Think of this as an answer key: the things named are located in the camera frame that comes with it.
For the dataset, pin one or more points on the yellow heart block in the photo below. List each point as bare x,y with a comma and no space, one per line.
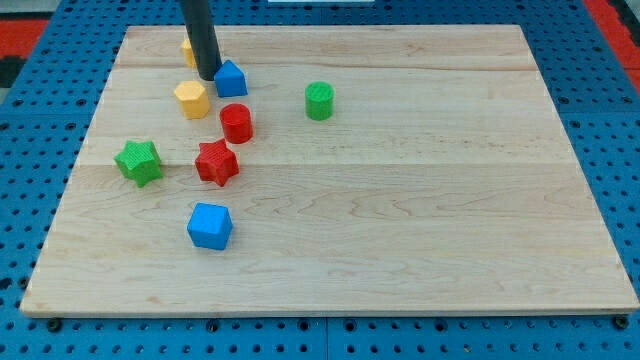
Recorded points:
188,54

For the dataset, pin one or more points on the light wooden board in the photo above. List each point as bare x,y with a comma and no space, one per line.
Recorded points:
444,184

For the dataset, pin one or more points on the green cylinder block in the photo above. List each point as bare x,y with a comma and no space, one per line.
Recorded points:
319,100

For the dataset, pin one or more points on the red cylinder block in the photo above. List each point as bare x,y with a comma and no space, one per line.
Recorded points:
236,122

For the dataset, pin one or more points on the red star block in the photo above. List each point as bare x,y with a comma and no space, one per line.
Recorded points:
216,162

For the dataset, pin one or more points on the blue cube block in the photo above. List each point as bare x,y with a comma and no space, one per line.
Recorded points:
210,226

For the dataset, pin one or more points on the blue triangular block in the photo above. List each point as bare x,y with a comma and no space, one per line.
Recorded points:
230,80

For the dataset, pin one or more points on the yellow hexagon block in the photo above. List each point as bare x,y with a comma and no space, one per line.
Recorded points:
193,99

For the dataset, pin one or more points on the green star block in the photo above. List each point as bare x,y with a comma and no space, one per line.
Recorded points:
139,162

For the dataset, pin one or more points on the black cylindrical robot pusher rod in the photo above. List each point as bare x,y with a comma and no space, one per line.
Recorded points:
201,33

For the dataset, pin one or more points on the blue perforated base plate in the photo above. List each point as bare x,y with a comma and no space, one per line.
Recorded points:
48,109

